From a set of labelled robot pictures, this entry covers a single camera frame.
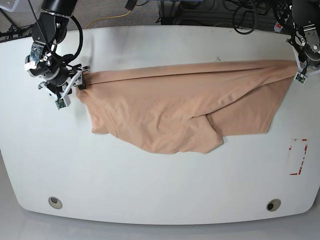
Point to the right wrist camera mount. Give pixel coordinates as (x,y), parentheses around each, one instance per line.
(62,100)

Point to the table cable grommet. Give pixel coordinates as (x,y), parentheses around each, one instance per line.
(273,205)
(55,203)

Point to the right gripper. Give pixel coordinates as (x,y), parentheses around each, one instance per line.
(55,81)

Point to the peach T-shirt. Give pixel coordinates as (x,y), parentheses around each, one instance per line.
(188,107)

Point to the right table cable grommet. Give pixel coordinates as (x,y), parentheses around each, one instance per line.
(273,205)

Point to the left table cable grommet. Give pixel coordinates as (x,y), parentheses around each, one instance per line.
(55,203)

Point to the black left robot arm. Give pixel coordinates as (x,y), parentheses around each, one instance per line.
(305,41)

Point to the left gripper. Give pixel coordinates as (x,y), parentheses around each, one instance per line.
(311,65)

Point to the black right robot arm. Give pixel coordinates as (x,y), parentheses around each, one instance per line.
(49,30)

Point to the white power strip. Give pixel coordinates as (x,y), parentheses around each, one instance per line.
(278,27)

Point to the red tape rectangle marking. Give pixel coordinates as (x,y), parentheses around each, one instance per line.
(296,156)

